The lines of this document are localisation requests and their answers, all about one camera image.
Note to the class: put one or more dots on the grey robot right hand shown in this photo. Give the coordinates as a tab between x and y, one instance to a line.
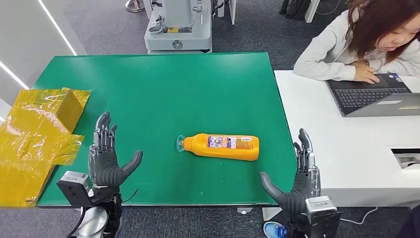
300	193

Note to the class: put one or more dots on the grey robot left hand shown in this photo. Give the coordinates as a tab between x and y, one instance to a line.
103	164

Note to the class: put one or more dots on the orange plastic bottle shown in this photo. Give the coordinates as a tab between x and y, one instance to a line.
200	146

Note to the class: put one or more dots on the white table foot plate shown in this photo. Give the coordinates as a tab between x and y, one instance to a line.
269	213

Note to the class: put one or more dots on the blue shoe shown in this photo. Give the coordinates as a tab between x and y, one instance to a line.
272	230

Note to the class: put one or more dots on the grey table foot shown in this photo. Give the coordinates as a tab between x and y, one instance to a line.
244	210

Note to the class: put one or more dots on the white desk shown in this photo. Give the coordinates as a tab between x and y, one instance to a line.
344	148

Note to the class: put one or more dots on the yellow taped cardboard box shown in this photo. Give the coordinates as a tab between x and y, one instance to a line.
29	144

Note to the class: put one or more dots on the green table mat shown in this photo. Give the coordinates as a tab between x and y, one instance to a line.
164	98

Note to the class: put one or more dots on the dark grey laptop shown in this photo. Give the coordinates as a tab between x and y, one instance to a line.
364	97

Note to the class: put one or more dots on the person's right hand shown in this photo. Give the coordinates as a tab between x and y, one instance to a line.
366	75

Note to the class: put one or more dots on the person's hand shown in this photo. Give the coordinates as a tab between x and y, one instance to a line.
366	75
358	63

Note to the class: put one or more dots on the person's left hand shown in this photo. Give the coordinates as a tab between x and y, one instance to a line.
358	63

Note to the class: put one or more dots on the person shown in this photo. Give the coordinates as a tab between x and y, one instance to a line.
331	49

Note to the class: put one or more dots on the grey machine base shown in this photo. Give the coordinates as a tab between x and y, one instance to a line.
183	36

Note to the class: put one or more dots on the chrome round stand base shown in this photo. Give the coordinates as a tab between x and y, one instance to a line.
134	6

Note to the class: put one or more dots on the white furniture leg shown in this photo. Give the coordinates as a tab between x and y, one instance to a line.
311	10

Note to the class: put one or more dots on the black chair base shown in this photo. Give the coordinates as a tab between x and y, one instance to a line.
293	8

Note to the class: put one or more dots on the white upright panel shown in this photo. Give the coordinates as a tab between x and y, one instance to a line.
232	10

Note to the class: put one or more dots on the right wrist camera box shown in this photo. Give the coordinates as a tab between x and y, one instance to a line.
323	216

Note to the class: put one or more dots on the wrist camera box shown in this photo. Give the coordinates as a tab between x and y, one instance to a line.
73	189
323	216

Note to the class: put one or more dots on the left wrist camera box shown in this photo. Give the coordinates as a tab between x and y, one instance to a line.
73	189

